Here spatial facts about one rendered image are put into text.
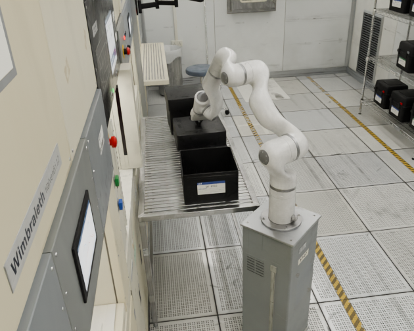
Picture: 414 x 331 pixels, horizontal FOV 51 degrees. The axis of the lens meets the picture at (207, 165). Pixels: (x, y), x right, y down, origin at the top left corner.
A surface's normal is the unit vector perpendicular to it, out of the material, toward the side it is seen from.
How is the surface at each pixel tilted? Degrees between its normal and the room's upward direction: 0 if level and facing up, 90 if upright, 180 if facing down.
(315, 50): 90
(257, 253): 90
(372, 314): 0
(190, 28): 90
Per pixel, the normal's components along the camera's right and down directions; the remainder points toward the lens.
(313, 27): 0.12, 0.47
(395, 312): -0.04, -0.88
